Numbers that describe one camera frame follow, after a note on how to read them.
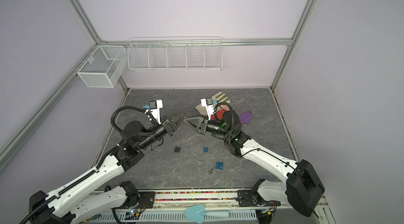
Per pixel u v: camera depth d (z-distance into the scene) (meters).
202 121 0.60
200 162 0.85
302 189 0.40
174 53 1.03
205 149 0.90
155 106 0.57
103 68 1.01
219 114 0.63
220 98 1.17
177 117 0.62
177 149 0.91
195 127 0.61
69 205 0.42
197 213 0.70
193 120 0.62
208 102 0.61
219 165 0.83
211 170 0.83
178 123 0.61
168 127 0.56
